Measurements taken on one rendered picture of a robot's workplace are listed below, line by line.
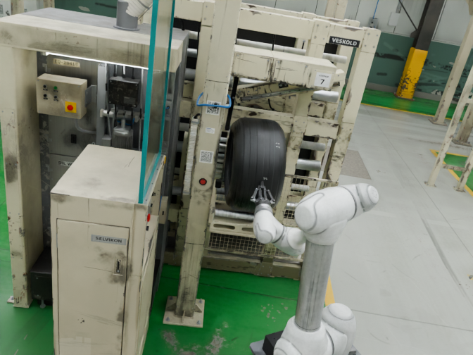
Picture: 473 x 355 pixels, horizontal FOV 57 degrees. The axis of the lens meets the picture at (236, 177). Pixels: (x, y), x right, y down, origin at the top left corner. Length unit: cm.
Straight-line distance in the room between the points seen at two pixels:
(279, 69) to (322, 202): 132
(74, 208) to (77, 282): 38
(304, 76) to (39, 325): 225
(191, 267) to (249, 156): 92
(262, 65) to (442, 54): 1001
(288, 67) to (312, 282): 141
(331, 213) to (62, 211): 111
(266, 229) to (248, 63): 106
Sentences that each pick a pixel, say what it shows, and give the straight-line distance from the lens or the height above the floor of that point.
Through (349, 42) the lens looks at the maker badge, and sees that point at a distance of 300.
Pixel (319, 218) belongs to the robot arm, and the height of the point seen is 152.
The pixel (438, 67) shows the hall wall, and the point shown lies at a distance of 1244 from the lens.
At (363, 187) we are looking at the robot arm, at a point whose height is 159.
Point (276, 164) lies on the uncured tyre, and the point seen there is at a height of 130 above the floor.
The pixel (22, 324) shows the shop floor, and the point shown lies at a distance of 319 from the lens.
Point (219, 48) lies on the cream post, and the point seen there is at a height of 182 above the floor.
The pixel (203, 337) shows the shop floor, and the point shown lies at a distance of 308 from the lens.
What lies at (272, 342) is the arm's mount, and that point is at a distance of 209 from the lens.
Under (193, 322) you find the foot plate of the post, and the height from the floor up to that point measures 1.
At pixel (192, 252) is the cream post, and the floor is 55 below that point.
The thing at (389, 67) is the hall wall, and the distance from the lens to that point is 1208.
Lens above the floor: 220
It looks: 25 degrees down
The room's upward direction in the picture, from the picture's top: 10 degrees clockwise
